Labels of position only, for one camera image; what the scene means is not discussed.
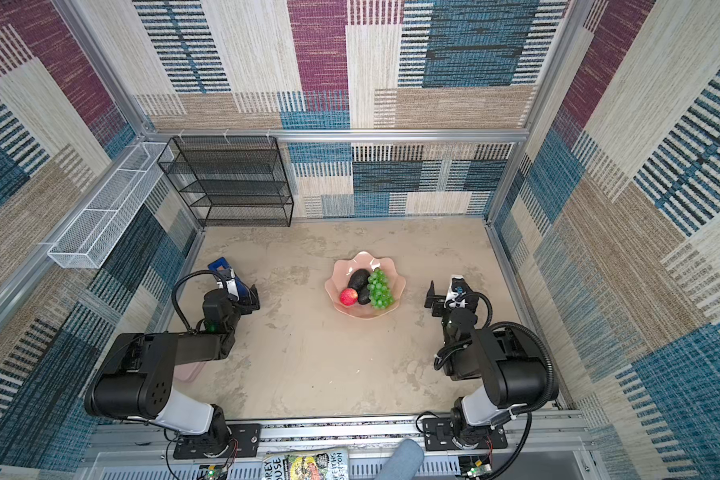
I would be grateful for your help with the grey cylindrical padded handle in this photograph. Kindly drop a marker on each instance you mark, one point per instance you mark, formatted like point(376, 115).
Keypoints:
point(404, 463)

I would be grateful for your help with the pink container under arm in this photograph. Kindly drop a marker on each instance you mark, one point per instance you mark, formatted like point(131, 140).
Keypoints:
point(187, 373)

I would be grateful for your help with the black wire shelf rack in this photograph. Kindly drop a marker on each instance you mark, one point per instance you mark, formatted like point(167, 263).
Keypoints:
point(230, 181)

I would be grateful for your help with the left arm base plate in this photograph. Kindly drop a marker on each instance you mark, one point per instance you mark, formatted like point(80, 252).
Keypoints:
point(234, 441)

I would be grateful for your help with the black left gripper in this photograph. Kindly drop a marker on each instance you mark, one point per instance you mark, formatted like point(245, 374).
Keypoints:
point(245, 306)

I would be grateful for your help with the white mesh wall basket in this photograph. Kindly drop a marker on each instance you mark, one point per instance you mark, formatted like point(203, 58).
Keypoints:
point(90, 238)

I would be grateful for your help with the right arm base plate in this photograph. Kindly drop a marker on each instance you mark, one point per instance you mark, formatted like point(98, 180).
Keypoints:
point(444, 434)

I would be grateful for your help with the dark fake avocado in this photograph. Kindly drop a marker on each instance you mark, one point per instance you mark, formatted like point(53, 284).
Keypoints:
point(359, 279)
point(364, 296)

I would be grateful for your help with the pink scalloped fruit bowl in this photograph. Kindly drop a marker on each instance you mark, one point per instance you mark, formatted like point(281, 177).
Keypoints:
point(339, 281)

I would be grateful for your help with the green fake grape bunch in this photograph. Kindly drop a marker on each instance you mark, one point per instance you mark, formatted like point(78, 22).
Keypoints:
point(380, 294)

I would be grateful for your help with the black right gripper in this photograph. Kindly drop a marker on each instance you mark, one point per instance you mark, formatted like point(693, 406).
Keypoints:
point(437, 300)

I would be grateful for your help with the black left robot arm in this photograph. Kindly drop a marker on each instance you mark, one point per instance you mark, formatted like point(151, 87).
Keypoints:
point(135, 380)

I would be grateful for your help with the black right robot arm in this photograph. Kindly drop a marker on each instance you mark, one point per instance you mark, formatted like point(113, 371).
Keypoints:
point(512, 363)

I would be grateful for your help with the printed snack bag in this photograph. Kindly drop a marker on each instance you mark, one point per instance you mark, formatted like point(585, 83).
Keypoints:
point(324, 464)

